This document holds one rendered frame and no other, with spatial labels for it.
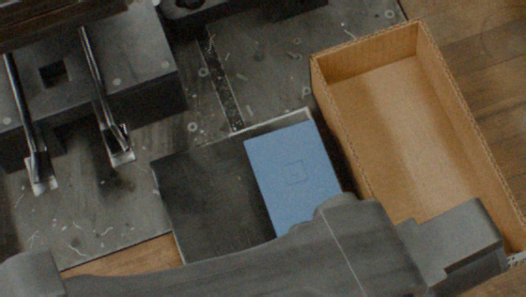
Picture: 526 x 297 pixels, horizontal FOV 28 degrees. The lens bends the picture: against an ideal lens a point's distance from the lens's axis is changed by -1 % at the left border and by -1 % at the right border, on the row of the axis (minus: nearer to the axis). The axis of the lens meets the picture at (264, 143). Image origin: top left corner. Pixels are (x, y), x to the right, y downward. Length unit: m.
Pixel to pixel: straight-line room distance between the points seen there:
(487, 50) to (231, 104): 0.27
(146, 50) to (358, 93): 0.22
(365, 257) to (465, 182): 0.40
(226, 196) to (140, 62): 0.16
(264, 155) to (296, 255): 0.37
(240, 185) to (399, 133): 0.17
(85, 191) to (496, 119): 0.42
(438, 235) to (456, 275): 0.03
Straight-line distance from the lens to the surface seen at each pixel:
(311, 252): 0.65
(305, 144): 1.00
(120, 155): 0.99
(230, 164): 1.05
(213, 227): 1.02
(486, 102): 1.10
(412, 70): 1.10
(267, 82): 1.11
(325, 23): 1.14
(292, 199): 0.98
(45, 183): 1.00
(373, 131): 1.07
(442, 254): 0.73
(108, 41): 1.06
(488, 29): 1.14
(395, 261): 0.67
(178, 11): 1.07
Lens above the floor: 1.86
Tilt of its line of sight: 64 degrees down
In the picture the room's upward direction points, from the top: 10 degrees counter-clockwise
